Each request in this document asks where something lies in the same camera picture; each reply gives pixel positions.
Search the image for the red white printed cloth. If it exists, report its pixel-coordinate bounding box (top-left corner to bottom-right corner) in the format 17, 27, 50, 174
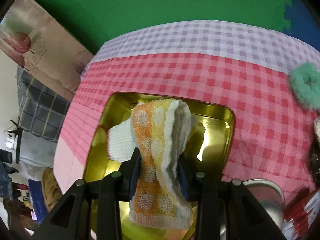
282, 187, 319, 239

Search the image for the orange yellow dotted towel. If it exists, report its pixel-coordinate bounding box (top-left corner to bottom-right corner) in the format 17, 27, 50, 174
129, 99, 196, 230

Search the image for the stainless steel bowl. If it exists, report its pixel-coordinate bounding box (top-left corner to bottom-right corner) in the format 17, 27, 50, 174
220, 179, 285, 239

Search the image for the gold red metal tin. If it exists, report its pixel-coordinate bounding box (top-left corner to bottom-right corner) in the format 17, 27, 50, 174
83, 92, 235, 239

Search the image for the cream white sock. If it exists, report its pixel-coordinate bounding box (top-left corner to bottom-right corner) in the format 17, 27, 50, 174
107, 118, 137, 163

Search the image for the grey plaid blanket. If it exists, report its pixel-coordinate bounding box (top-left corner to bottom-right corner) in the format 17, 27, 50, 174
17, 66, 70, 142

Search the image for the pink purple checkered tablecloth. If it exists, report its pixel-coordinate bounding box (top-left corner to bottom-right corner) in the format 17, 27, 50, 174
54, 21, 319, 198

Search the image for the teal fluffy scrunchie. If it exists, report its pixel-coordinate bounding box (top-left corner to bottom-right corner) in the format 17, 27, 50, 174
289, 62, 319, 111

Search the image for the beige floral curtain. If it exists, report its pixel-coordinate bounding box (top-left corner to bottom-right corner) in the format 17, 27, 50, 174
1, 0, 93, 100

